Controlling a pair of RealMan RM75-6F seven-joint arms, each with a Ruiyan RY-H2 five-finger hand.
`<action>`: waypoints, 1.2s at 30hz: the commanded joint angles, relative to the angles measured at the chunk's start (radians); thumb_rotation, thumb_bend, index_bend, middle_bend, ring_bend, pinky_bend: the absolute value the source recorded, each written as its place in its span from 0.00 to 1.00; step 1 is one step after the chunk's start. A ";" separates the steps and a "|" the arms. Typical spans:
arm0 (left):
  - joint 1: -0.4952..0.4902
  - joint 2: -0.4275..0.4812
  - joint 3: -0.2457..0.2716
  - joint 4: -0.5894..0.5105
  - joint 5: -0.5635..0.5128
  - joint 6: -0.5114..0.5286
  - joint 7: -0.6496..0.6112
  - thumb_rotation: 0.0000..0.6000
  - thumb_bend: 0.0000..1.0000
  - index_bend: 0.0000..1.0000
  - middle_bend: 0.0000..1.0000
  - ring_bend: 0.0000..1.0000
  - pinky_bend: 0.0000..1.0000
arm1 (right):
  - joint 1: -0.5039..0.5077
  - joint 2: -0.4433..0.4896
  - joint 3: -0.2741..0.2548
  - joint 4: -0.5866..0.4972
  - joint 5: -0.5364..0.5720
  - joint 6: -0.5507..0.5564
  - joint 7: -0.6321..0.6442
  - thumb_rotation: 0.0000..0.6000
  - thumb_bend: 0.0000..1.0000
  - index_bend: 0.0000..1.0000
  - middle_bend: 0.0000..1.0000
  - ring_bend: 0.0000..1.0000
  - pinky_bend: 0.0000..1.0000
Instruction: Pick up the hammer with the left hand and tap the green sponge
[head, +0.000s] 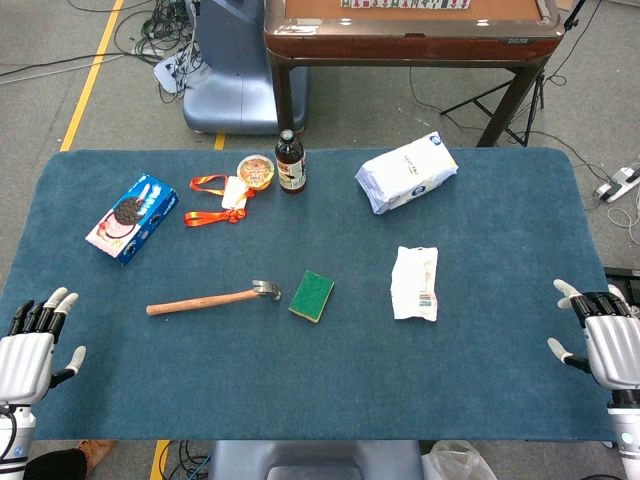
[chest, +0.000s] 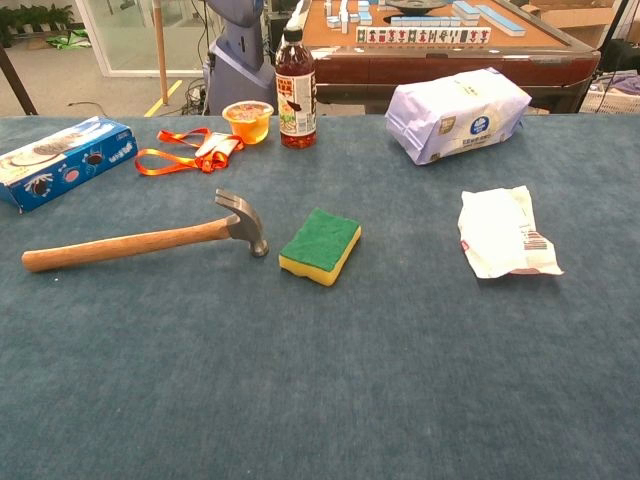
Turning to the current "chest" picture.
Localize wooden handled claw hammer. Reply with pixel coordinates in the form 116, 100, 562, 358
21, 187, 270, 274

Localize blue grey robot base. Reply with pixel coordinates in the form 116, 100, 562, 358
203, 0, 279, 116

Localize green and yellow sponge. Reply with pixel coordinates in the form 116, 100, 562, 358
278, 207, 363, 288

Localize orange jelly fruit cup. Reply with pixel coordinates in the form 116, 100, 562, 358
222, 100, 275, 146

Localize brown tea bottle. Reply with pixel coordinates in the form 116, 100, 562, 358
274, 27, 318, 150

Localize lavender tissue pack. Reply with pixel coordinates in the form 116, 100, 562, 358
384, 67, 533, 167

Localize crumpled white paper wrapper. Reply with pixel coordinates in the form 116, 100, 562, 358
457, 185, 565, 280

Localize brown mahjong table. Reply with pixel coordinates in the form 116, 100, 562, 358
301, 0, 602, 114

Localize row of standing mahjong tiles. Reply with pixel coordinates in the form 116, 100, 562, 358
355, 26, 492, 45

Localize wooden pole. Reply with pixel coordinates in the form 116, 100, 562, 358
152, 0, 170, 106

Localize blue cookie box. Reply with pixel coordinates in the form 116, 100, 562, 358
0, 116, 139, 213

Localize white plastic basket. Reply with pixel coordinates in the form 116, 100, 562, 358
578, 84, 640, 115

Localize cardboard box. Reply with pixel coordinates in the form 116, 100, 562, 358
519, 0, 626, 50

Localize green potted plants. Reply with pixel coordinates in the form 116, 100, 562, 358
0, 3, 75, 36

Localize orange lanyard with badge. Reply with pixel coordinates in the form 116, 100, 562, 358
134, 127, 246, 177

